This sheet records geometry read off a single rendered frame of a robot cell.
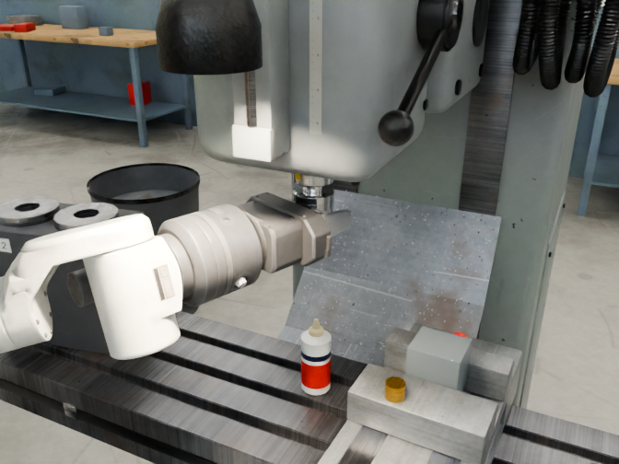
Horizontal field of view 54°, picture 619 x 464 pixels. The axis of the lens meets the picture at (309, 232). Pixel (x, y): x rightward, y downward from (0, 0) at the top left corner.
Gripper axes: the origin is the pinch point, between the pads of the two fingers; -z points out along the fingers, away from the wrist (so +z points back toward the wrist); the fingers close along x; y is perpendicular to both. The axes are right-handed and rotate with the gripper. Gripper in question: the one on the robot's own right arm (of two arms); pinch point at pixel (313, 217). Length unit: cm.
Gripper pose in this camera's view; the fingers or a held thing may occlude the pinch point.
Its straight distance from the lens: 70.2
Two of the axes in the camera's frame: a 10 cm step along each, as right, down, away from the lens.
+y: -0.1, 9.1, 4.0
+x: -6.8, -3.0, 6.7
